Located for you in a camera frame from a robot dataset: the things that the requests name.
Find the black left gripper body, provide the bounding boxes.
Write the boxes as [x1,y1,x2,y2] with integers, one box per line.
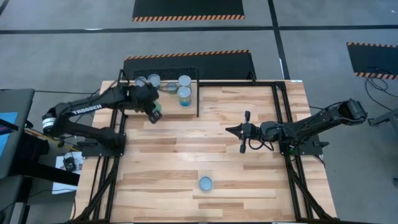
[133,83,163,124]

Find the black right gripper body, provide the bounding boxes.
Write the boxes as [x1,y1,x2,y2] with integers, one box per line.
[239,111,262,154]

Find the white Saucy label can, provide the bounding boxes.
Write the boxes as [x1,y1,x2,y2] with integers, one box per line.
[147,73,162,90]

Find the blue Cherries tall can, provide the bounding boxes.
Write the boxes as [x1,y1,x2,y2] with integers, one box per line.
[177,86,193,108]

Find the wooden shelf board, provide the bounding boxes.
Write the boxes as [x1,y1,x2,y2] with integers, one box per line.
[124,81,200,121]

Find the teal short can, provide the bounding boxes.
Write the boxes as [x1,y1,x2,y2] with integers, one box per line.
[198,176,214,192]

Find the black striped-edge floor mat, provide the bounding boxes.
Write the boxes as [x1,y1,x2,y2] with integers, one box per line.
[123,49,257,81]
[132,0,246,22]
[346,42,398,81]

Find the small black device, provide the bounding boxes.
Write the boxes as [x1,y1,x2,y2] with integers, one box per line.
[63,156,77,172]

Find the white paper sheets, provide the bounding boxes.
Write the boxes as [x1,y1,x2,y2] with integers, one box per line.
[52,151,84,195]

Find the grey desk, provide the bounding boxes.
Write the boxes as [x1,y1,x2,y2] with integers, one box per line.
[0,88,35,180]

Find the grey metal stand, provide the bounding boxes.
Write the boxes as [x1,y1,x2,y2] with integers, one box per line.
[368,108,398,133]

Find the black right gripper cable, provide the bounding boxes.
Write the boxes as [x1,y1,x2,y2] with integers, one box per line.
[248,138,276,152]

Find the black aluminium table frame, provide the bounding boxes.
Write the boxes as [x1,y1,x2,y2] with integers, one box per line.
[70,70,340,224]

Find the black shelf frame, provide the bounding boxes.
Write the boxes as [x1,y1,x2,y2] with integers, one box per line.
[196,81,201,118]

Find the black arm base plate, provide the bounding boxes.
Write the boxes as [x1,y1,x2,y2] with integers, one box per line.
[81,133,127,157]
[279,141,323,156]

